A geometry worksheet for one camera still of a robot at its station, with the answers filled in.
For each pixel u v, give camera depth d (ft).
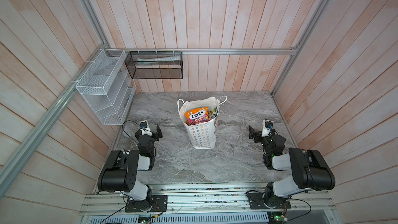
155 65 3.41
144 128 2.50
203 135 2.62
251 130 2.79
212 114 2.91
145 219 2.35
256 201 2.40
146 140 2.30
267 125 2.51
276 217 2.33
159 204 2.41
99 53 2.69
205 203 2.45
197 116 2.73
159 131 2.79
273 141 2.39
